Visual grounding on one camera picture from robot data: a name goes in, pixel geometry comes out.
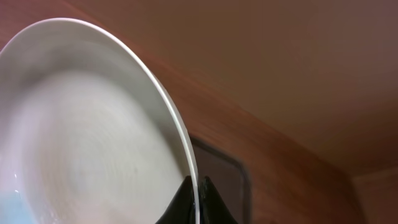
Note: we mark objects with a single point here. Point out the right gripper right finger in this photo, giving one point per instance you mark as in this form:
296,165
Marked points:
212,207

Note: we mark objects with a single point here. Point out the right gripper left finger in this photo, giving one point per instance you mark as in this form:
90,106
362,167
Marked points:
181,209

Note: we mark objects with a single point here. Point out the white plate top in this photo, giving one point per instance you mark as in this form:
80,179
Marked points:
88,133

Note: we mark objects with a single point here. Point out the brown plastic tray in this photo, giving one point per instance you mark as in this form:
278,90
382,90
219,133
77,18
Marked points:
229,177

